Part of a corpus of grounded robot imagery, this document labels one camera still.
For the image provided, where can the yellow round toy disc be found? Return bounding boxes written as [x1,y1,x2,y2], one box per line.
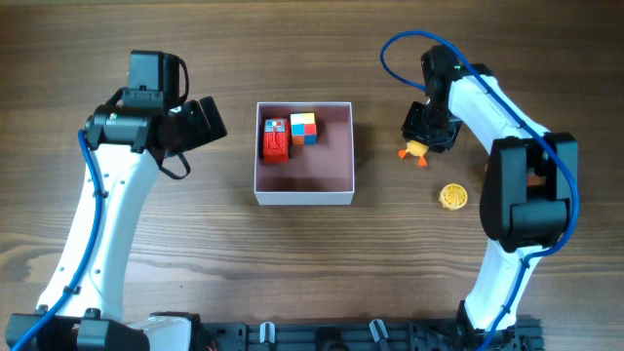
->
[439,183,468,211]

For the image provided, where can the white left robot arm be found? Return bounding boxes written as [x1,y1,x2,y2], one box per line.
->
[5,50,227,350]

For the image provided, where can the brown plush toy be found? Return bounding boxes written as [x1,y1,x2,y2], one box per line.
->
[526,173,545,187]

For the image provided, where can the yellow toy duck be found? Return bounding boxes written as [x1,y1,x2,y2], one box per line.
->
[398,140,429,167]

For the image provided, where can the white cardboard box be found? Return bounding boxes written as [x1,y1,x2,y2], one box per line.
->
[253,101,355,206]

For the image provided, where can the colourful puzzle cube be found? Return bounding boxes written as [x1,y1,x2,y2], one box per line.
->
[290,112,318,145]

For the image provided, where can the red toy fire truck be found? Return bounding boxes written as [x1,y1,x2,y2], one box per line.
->
[262,118,291,164]

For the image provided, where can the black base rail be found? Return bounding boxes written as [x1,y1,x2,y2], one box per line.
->
[194,316,545,351]

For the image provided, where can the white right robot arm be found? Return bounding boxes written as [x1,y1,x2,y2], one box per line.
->
[402,45,578,339]

